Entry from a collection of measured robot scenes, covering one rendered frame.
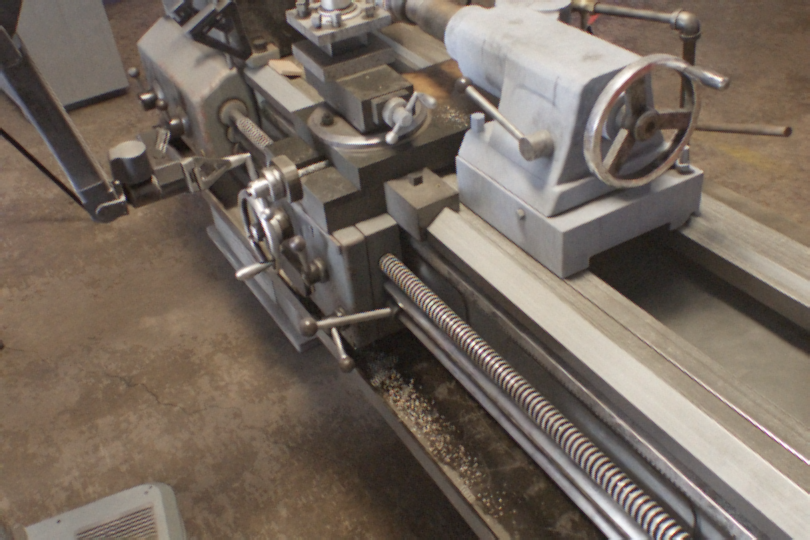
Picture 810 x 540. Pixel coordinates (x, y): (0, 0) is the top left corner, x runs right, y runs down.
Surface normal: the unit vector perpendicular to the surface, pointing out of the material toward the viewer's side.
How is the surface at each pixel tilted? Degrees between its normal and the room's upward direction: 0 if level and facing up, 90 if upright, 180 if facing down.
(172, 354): 0
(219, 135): 90
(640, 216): 90
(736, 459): 36
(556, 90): 82
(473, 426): 0
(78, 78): 90
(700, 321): 6
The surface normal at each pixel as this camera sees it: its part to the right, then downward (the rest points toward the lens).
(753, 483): -0.58, -0.45
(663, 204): 0.49, 0.47
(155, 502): -0.10, -0.81
